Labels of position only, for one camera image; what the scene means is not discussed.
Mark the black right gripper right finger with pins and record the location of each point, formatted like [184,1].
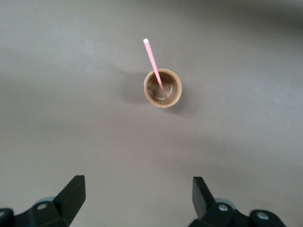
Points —
[213,212]

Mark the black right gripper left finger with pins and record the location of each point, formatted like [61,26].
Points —
[59,210]

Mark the pink chopstick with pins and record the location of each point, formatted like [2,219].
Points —
[151,59]

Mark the brown wooden cup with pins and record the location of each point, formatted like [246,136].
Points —
[176,94]

